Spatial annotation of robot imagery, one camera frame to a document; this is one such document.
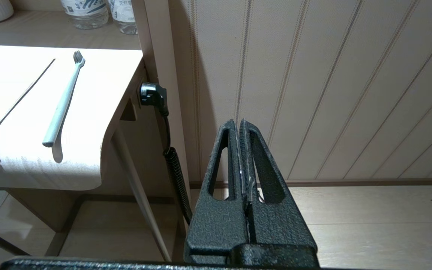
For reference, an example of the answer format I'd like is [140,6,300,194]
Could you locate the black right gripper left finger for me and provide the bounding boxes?
[184,119,248,263]

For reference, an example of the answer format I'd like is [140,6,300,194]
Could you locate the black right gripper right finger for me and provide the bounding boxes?
[240,119,318,267]

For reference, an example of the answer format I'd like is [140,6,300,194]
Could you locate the grey handle toothbrush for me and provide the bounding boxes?
[42,51,86,147]

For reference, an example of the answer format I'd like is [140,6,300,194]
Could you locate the beige brown shelf unit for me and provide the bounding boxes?
[0,0,192,263]

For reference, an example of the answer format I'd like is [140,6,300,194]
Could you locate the small clear water bottle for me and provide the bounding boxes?
[60,0,110,30]
[107,0,139,35]

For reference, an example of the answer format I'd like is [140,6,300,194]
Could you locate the black plug with corrugated cable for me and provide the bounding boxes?
[139,82,194,225]

